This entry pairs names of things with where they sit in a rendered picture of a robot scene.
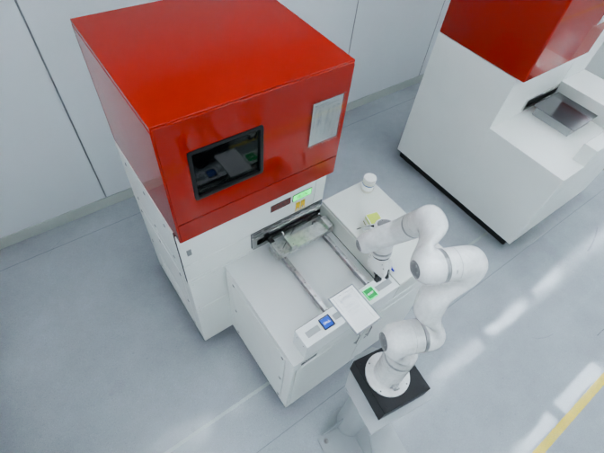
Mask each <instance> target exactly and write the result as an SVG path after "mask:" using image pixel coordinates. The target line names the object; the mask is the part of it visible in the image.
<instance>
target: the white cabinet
mask: <svg viewBox="0 0 604 453"><path fill-rule="evenodd" d="M226 280H227V286H228V293H229V300H230V306H231V314H232V320H233V326H234V328H235V329H236V330H237V332H238V334H239V335H240V337H241V338H242V340H243V341H244V344H245V345H246V347H247V348H248V350H249V351H250V352H251V354H252V355H253V357H254V359H255V360H256V362H257V364H258V365H259V367H260V368H261V370H262V372H263V374H264V375H265V377H266V378H267V379H268V380H269V382H270V384H271V386H272V387H273V389H274V390H275V392H276V394H277V395H278V397H279V398H280V400H281V402H282V403H283V404H284V406H285V407H288V406H289V405H290V404H292V403H293V402H295V401H296V400H297V399H299V397H301V396H302V395H304V394H305V393H306V392H308V391H309V390H311V389H312V388H313V387H315V386H316V385H318V384H319V383H320V382H322V381H323V380H325V379H326V378H328V377H329V376H330V375H332V374H333V373H334V372H335V371H336V370H338V369H339V368H341V367H342V366H343V365H345V364H346V363H348V362H349V361H350V360H352V359H353V358H354V356H356V355H358V354H360V353H362V352H363V351H364V350H366V349H367V348H368V347H369V346H370V345H372V344H373V343H375V342H376V341H378V340H379V339H378V336H379V332H380V330H381V329H382V328H383V327H384V326H385V325H386V324H390V323H393V322H396V321H402V320H404V318H405V317H406V315H407V314H408V312H409V311H410V309H411V308H412V306H413V302H414V300H415V297H416V295H417V293H418V291H419V289H420V287H421V286H422V283H420V282H419V281H417V282H416V283H414V284H413V285H412V286H411V287H409V288H408V289H406V290H404V291H403V292H402V293H400V294H399V295H397V296H396V297H394V298H393V299H392V300H390V301H389V302H388V303H386V304H385V305H383V306H382V307H381V308H379V309H378V310H376V311H377V313H378V314H379V315H380V316H381V317H382V318H381V319H380V320H378V321H377V322H375V323H374V324H373V325H372V326H370V327H369V328H368V329H366V330H365V331H363V332H362V333H360V334H359V335H357V334H356V333H355V332H353V331H352V329H351V328H350V329H349V330H348V331H346V332H345V333H343V334H341V335H340V336H338V337H337V338H335V339H334V340H333V341H331V342H329V343H328V344H326V345H325V346H324V347H323V348H322V349H320V350H319V351H317V352H315V353H314V354H312V355H311V356H309V357H308V358H307V359H305V360H303V361H302V362H300V363H299V364H297V365H296V366H295V367H294V368H293V366H292V365H291V363H290V362H289V360H288V358H287V357H286V355H285V354H284V352H283V351H282V350H281V348H280V346H279V345H278V344H277V343H276V341H275V340H274V338H273V337H272V335H271V333H270V332H269V331H268V329H267V328H266V326H265V325H264V323H263V322H262V320H261V318H260V317H259V316H258V315H257V313H256V312H255V311H254V309H253V307H252V306H251V304H250V303H249V301H248V300H247V298H246V297H245V295H244V294H243V292H242V291H241V289H240V288H239V287H238V286H237V284H236V283H235V281H234V279H233V278H232V276H231V275H230V274H229V272H228V271H227V269H226Z"/></svg>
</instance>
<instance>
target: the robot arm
mask: <svg viewBox="0 0 604 453"><path fill-rule="evenodd" d="M448 228H449V222H448V219H447V217H446V215H445V213H444V212H443V211H442V210H441V209H440V208H439V207H438V206H435V205H432V204H428V205H424V206H421V207H419V208H417V209H414V210H412V211H410V212H409V213H406V214H404V215H403V216H401V217H399V218H397V219H395V220H391V219H388V218H381V219H379V220H377V221H376V222H375V224H374V228H372V229H370V230H368V231H366V232H364V233H363V234H361V235H359V236H358V238H357V240H356V246H357V248H358V250H359V251H360V252H361V253H370V254H369V259H368V266H369V267H370V269H371V270H373V271H374V274H375V278H374V281H375V282H376V283H378V282H379V281H381V280H382V278H385V279H388V278H389V274H390V273H391V268H392V259H391V255H392V252H393V246H394V245H396V244H401V243H403V242H407V241H410V240H413V239H416V238H419V240H418V243H417V245H416V247H415V249H414V251H413V255H412V257H411V260H410V271H411V273H412V275H413V276H414V278H415V279H416V280H417V281H419V282H420V283H422V286H421V287H420V289H419V291H418V293H417V295H416V297H415V300H414V302H413V312H414V315H415V316H416V318H413V319H407V320H402V321H396V322H393V323H390V324H386V325H385V326H384V327H383V328H382V329H381V330H380V332H379V336H378V339H379V341H380V345H381V347H382V349H383V351H382V352H378V353H376V354H374V355H372V356H371V357H370V358H369V360H368V362H367V364H366V367H365V375H366V379H367V381H368V383H369V385H370V386H371V388H372V389H373V390H374V391H376V392H377V393H378V394H380V395H382V396H385V397H397V396H400V395H401V394H403V393H404V391H405V390H406V389H407V387H408V386H409V384H410V373H409V371H410V370H411V368H412V367H413V366H414V364H415V363H416V361H417V359H418V353H423V352H428V351H435V350H437V349H438V348H440V347H441V346H442V345H443V344H444V342H445V340H446V332H445V329H444V326H443V323H442V317H443V315H444V313H445V312H446V310H447V308H448V307H449V304H450V303H451V302H452V301H454V300H455V299H456V298H457V297H459V296H460V295H462V294H463V293H465V292H467V291H468V290H470V289H471V288H472V287H474V286H475V285H476V284H477V283H479V282H480V281H481V280H482V278H483V277H484V276H485V274H486V273H487V270H488V260H487V257H486V255H485V254H484V252H483V251H482V250H481V249H480V248H478V247H476V246H473V245H460V246H452V247H445V248H436V247H435V245H436V244H437V243H438V242H439V241H440V240H441V239H442V238H443V236H444V235H445V234H446V233H447V231H448Z"/></svg>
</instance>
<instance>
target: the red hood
mask: <svg viewBox="0 0 604 453"><path fill-rule="evenodd" d="M70 21H71V23H72V24H71V25H72V27H73V30H74V33H75V36H76V39H77V41H78V44H79V47H80V49H81V51H82V54H83V56H84V61H85V63H86V65H87V68H88V70H89V73H90V76H91V78H92V80H93V85H94V87H95V90H96V92H97V94H98V97H99V100H100V102H101V105H102V108H103V111H104V114H105V116H106V119H107V121H108V123H109V126H110V129H111V133H112V135H113V138H114V140H115V142H116V143H117V145H118V146H119V148H120V150H121V152H122V153H123V155H124V156H125V157H126V158H127V160H128V162H129V164H130V165H131V167H132V169H133V170H134V172H135V173H136V175H137V176H138V179H139V180H140V181H141V182H142V184H143V185H144V187H145V189H146V190H147V192H148V194H149V195H150V197H151V199H152V200H153V202H154V203H155V204H156V206H157V208H158V209H159V211H160V212H161V214H162V216H163V217H164V219H165V221H166V222H167V224H168V226H169V227H170V228H171V229H172V231H173V233H174V235H175V236H176V238H177V239H178V241H179V242H180V244H181V243H183V242H186V241H188V240H190V239H192V238H193V237H195V236H197V235H201V234H203V233H205V232H207V231H209V230H210V229H212V228H214V227H218V226H220V225H222V224H224V223H226V222H227V221H229V220H232V219H234V218H237V217H239V216H241V215H243V214H245V213H247V212H249V211H251V210H253V209H256V208H258V207H260V206H262V205H264V204H266V203H268V202H270V201H272V200H276V199H277V198H279V197H281V196H283V195H285V194H287V193H289V192H292V191H294V190H296V189H298V188H300V187H302V186H304V185H307V184H309V183H311V182H313V181H315V180H317V179H320V178H322V177H324V176H326V175H327V174H329V173H332V172H333V169H334V165H335V160H336V156H337V151H338V146H339V142H340V137H341V133H342V124H343V120H344V115H345V111H346V106H347V101H348V97H349V92H350V88H351V79H352V75H353V70H354V66H355V59H354V58H353V57H351V56H350V55H349V54H347V53H346V52H345V51H343V50H342V49H340V48H339V47H338V46H336V45H335V44H334V43H333V42H331V41H330V40H328V39H327V38H326V37H325V36H324V35H323V34H321V33H320V32H319V31H317V30H316V29H314V28H313V27H312V26H310V25H309V24H308V23H306V22H305V21H304V20H302V19H301V18H300V17H298V16H297V15H296V14H294V13H293V12H291V11H290V10H289V9H288V8H287V7H286V6H284V5H283V4H281V3H280V2H279V1H277V0H160V1H155V2H151V3H146V4H138V5H133V6H130V7H125V8H120V9H116V10H111V11H107V12H102V13H94V14H89V15H85V16H80V17H76V18H71V19H70Z"/></svg>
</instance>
